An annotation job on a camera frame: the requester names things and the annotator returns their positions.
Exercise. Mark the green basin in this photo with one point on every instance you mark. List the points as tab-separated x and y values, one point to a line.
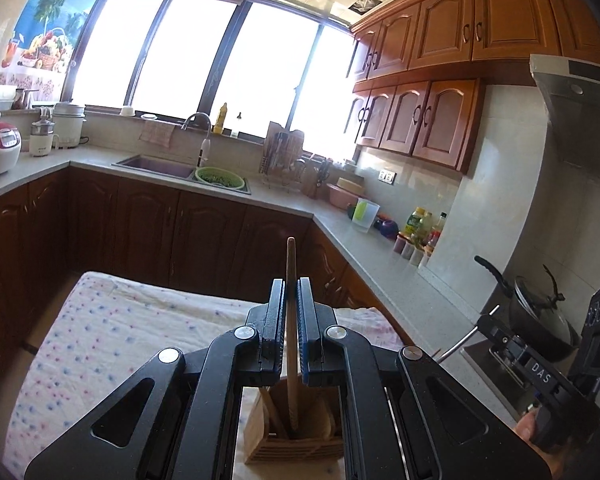
220	178

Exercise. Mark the clear measuring cup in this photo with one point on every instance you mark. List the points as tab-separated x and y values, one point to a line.
366	216

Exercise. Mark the chrome sink faucet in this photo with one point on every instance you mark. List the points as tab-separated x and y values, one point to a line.
205	145

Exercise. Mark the cooking oil bottles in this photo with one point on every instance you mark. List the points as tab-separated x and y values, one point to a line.
422	227

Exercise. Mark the steel range hood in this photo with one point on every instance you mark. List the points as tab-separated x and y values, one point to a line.
580	115

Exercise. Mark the row of seasoning jars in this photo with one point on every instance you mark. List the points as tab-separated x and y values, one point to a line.
412	255

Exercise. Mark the small clear bottle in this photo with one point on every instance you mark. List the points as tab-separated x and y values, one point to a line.
235	127

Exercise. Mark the white wall outlet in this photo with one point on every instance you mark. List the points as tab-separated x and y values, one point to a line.
387	176

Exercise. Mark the large kitchen window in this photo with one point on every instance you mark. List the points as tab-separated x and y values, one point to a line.
190	60

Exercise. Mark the knife block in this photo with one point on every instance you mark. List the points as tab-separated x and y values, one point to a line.
316	180

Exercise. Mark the pink checked towel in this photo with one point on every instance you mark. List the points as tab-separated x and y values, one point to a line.
157	132

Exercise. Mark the white slow cooker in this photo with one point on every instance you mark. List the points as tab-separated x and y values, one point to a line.
69	127

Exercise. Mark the paper towel roll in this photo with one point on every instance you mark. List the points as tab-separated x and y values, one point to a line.
5	97

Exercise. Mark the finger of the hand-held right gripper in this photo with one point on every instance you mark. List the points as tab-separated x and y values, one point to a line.
502	342

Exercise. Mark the dish rack with cutting boards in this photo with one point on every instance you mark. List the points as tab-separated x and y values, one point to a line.
282	155

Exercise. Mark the white floral tablecloth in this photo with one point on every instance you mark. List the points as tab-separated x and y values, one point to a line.
105	335

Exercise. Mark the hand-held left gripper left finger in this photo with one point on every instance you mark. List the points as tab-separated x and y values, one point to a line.
272	320

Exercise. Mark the wooden slatted utensil holder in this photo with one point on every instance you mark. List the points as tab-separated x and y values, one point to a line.
290	447

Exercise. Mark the tropical fruit wall poster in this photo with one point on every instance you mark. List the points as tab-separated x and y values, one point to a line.
55	20

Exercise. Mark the small white bowl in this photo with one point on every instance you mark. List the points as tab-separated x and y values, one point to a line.
126	112

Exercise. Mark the person's right hand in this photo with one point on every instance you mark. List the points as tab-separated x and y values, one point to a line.
525	427

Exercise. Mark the dark wooden lower cabinets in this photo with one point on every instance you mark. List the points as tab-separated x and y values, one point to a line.
145	230

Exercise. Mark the grey kitchen countertop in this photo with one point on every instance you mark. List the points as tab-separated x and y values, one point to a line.
360	245

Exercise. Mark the small white juicer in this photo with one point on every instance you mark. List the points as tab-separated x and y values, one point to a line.
42	137

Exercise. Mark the wooden upper kitchen cabinets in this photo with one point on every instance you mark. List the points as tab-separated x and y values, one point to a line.
445	25

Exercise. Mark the black wok with lid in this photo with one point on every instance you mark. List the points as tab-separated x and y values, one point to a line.
535	315

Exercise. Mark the yellow dish soap bottle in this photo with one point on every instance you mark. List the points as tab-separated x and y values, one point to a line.
220	119

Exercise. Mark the purple container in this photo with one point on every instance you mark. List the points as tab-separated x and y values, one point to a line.
387	227

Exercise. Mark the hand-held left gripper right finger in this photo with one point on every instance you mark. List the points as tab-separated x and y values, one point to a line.
303	345

